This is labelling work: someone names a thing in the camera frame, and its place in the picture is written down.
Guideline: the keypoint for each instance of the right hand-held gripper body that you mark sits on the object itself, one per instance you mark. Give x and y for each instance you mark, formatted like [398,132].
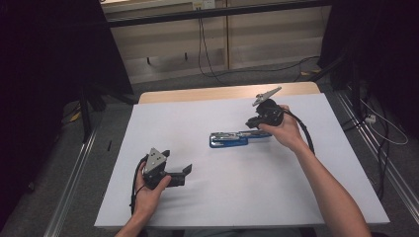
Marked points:
[270,112]

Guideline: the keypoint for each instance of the beige low cabinet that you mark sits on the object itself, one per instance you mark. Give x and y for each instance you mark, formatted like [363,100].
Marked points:
[270,42]

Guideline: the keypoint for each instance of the white table cover board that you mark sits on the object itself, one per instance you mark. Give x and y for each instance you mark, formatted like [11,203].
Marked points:
[230,191]

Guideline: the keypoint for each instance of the person's left hand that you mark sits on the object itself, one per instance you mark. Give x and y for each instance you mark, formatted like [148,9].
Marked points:
[148,199]

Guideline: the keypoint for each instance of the yellow floor tape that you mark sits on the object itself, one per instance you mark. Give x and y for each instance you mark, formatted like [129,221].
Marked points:
[75,117]
[311,71]

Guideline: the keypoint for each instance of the person's right hand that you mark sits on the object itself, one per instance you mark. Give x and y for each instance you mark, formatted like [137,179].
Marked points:
[286,133]

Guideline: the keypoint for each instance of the white wall socket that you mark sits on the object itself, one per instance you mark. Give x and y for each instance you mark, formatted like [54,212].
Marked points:
[204,4]

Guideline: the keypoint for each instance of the white power strip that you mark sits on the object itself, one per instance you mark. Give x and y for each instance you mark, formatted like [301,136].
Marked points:
[370,118]

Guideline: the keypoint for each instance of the aluminium floor rail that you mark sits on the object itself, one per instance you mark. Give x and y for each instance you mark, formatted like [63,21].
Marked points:
[70,187]
[392,173]

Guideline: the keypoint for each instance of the black curtain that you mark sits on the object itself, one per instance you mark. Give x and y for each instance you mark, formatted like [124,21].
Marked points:
[42,65]
[378,49]

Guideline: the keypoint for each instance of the light wooden table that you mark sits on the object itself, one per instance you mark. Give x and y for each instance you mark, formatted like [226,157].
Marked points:
[197,94]

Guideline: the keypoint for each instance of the black metal stand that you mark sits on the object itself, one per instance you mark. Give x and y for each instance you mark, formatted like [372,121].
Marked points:
[355,85]
[86,115]

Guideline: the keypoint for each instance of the black horizontal bar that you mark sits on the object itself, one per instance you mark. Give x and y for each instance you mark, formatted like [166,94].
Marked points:
[230,12]

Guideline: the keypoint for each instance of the small black stick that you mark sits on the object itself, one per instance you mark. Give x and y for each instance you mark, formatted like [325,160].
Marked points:
[109,145]

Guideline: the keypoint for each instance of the blue stapler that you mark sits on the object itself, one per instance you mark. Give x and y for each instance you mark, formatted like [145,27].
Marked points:
[227,140]

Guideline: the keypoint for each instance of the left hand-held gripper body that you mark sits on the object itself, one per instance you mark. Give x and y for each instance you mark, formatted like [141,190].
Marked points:
[154,163]

